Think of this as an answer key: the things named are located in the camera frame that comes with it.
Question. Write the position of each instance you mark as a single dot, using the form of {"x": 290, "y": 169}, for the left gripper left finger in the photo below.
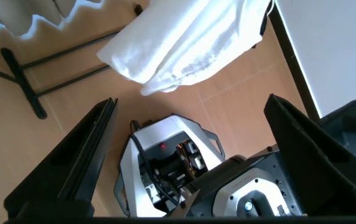
{"x": 41, "y": 193}

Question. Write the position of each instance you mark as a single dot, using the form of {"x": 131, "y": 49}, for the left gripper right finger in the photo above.
{"x": 321, "y": 186}

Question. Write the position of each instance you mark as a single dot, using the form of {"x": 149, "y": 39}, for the white printed T-shirt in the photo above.
{"x": 181, "y": 40}

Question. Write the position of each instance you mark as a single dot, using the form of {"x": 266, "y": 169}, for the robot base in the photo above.
{"x": 153, "y": 140}

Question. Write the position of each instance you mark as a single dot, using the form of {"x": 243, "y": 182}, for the black clothes rack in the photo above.
{"x": 25, "y": 87}

